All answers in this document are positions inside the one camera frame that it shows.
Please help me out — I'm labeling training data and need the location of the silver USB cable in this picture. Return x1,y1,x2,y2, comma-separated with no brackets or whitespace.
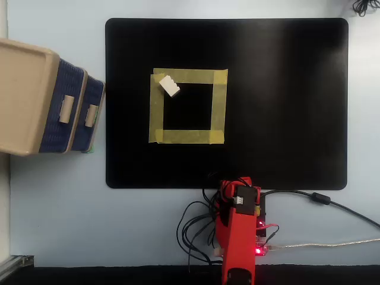
267,237,380,251

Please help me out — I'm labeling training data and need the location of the black table mat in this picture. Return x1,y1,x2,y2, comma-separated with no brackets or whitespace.
104,17,349,190

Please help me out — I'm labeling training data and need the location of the loose red wire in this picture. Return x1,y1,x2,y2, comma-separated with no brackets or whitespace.
256,223,280,240

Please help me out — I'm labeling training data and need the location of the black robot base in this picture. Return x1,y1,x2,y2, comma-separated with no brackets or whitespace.
255,192,268,238

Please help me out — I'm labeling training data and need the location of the blue drawer with plain handle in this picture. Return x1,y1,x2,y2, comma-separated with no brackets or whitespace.
39,58,87,154

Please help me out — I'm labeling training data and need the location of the red gripper body with servo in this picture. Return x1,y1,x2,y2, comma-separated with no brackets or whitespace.
219,191,238,208

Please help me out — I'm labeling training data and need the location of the controller board with red LED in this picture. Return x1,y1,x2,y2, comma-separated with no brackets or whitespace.
254,240,270,258

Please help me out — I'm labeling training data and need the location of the yellow masking tape strip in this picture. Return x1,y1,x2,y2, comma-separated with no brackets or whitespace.
155,129,225,145
209,69,229,141
153,68,229,85

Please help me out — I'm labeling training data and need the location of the coiled black cable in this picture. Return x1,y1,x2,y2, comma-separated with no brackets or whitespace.
352,0,380,17

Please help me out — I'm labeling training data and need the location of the black servo cable bundle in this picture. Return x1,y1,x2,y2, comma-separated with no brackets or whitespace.
176,186,224,274

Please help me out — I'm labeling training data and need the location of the aluminium frame post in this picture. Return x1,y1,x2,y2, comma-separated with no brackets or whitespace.
0,254,35,281

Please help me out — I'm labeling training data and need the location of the beige plastic drawer cabinet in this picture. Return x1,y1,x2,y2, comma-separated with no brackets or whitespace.
0,37,106,157

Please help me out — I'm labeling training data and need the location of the black power cable with ferrite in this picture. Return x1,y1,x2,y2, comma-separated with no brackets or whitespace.
261,189,380,230

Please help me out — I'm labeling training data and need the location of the white cube block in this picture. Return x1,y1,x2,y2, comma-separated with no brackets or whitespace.
159,75,182,98

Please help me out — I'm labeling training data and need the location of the black cloth backdrop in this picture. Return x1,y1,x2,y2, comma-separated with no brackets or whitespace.
0,265,380,285

